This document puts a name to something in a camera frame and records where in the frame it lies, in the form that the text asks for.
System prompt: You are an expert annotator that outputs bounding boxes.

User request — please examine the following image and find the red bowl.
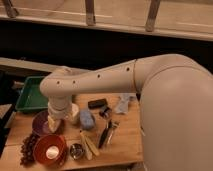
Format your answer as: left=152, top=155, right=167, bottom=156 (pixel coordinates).
left=33, top=135, right=64, bottom=166

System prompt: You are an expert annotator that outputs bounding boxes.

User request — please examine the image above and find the wooden stick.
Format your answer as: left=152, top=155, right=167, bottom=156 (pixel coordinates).
left=80, top=131, right=93, bottom=160
left=82, top=132, right=100, bottom=156

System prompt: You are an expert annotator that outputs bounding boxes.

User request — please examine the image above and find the wooden stick left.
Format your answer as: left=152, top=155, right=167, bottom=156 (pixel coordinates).
left=80, top=131, right=93, bottom=160

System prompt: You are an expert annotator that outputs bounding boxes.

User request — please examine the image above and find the silver metal utensil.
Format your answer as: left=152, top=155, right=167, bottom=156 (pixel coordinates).
left=107, top=121, right=119, bottom=145

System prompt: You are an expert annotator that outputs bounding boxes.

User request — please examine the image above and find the small black round object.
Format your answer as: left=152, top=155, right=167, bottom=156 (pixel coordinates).
left=99, top=106, right=112, bottom=118

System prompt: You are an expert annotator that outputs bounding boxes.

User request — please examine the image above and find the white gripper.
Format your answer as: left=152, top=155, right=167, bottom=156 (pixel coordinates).
left=48, top=103, right=72, bottom=133

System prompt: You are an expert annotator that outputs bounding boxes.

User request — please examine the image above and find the wooden stick right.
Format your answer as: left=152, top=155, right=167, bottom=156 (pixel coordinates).
left=82, top=132, right=100, bottom=156

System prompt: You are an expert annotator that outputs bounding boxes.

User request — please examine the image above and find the black rectangular block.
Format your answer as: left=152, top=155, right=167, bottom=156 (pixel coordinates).
left=88, top=99, right=107, bottom=109

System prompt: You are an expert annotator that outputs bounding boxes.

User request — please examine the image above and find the light blue cloth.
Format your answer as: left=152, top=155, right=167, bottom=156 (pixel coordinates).
left=114, top=93, right=136, bottom=114

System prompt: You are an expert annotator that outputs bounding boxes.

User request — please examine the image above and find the green plastic tray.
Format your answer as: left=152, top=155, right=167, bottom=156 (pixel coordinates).
left=16, top=76, right=48, bottom=113

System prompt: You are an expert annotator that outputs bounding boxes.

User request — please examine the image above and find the red chili pepper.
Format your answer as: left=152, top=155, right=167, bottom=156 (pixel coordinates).
left=59, top=135, right=68, bottom=166

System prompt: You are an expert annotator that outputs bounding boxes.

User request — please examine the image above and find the wooden table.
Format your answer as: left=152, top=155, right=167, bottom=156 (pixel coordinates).
left=0, top=94, right=143, bottom=171

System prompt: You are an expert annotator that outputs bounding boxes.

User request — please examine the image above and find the black handled utensil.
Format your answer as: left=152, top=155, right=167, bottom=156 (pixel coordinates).
left=98, top=120, right=112, bottom=149

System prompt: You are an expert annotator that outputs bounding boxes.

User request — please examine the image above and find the purple bowl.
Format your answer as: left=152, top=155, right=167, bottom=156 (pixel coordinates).
left=32, top=110, right=63, bottom=136

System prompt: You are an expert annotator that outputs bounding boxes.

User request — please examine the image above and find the white cylindrical container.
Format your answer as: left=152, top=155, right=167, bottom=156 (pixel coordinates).
left=68, top=103, right=79, bottom=125

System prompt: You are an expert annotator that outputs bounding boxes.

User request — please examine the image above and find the blue sponge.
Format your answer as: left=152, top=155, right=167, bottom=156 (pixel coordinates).
left=80, top=109, right=95, bottom=130

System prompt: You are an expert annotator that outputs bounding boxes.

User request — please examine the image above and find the small metal cup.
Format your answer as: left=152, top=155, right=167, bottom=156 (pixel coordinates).
left=69, top=143, right=84, bottom=160

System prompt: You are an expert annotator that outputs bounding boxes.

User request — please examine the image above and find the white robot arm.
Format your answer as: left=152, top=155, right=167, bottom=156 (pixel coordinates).
left=40, top=54, right=213, bottom=171

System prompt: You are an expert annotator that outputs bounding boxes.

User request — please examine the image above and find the bunch of dark grapes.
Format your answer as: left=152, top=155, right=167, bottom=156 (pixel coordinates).
left=20, top=133, right=39, bottom=166

